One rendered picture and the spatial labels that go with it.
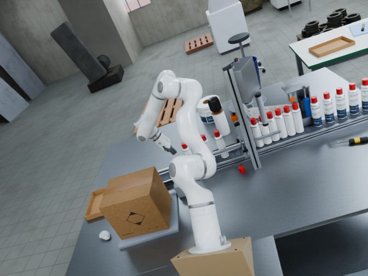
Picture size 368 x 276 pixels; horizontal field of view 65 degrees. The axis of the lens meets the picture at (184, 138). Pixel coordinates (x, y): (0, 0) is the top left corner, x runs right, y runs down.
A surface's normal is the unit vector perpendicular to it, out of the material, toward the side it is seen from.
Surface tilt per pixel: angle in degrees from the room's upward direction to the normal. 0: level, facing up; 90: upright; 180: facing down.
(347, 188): 0
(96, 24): 90
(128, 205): 90
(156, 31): 90
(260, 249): 0
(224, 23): 90
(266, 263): 0
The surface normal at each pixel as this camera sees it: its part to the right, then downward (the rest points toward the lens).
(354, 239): -0.36, -0.80
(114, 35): -0.06, 0.55
